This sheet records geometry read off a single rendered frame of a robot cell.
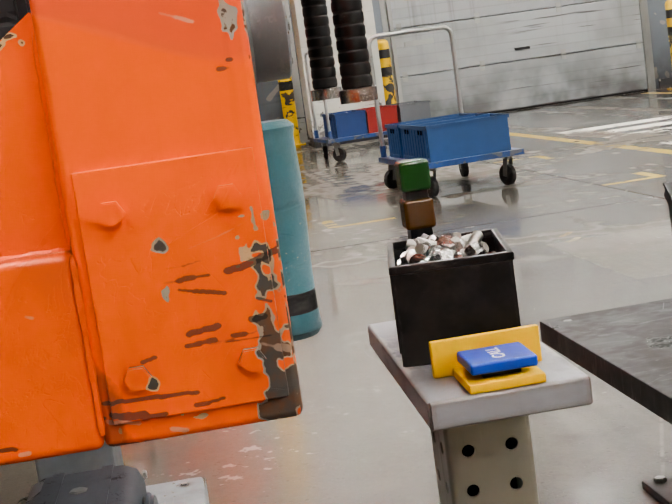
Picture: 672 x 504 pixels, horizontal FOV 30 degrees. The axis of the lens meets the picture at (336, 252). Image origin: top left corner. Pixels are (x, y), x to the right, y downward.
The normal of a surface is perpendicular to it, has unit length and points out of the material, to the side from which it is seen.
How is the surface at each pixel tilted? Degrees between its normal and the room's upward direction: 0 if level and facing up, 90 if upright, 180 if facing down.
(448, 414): 90
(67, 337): 90
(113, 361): 90
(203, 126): 90
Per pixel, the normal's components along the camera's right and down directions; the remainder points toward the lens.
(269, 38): 0.15, 0.32
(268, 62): 0.18, 0.74
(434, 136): 0.22, 0.11
